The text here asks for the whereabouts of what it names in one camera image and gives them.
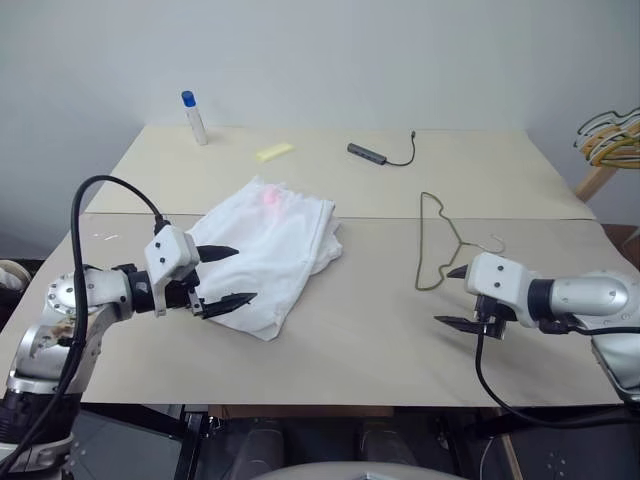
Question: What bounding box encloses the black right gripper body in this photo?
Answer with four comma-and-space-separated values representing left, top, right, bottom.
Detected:
473, 294, 519, 339

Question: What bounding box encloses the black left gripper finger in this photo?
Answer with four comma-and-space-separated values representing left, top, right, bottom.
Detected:
195, 244, 240, 265
201, 292, 259, 319

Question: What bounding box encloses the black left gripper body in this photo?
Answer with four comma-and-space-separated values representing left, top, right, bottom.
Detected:
164, 269, 207, 319

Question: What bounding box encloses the white cloth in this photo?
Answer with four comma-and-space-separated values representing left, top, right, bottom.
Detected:
188, 174, 346, 343

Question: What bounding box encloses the green wire hanger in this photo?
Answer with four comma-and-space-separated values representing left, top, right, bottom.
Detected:
414, 190, 506, 293

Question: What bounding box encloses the white tube with blue cap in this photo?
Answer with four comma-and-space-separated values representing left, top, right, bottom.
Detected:
180, 89, 210, 147

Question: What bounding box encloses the beige rounded object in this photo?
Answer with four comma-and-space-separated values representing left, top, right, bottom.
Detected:
0, 258, 33, 307

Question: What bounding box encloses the grey robot torso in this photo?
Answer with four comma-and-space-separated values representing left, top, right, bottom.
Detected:
259, 460, 469, 480

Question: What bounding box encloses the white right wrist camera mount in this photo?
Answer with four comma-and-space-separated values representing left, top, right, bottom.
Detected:
463, 251, 539, 329

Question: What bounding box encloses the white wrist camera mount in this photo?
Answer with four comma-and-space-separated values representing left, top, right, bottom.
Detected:
463, 251, 539, 329
144, 225, 200, 319

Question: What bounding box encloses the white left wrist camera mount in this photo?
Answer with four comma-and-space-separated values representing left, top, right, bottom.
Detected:
144, 225, 200, 319

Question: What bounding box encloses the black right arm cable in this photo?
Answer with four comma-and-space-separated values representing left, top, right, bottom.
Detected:
474, 327, 640, 427

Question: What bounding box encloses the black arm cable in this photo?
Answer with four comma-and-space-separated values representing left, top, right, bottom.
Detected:
0, 174, 174, 461
474, 327, 640, 427

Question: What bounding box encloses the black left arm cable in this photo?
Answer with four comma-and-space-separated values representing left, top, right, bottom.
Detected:
0, 174, 174, 461

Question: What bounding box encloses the black table frame post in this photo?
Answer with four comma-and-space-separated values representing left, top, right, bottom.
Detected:
173, 405, 214, 480

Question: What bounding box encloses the grey USB hub with cable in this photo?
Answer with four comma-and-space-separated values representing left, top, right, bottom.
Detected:
346, 130, 420, 168

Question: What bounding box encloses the wooden rack post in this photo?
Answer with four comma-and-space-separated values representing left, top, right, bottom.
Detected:
574, 163, 618, 203

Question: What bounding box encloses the bundle of wire hangers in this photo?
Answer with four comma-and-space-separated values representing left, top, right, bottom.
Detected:
572, 105, 640, 171

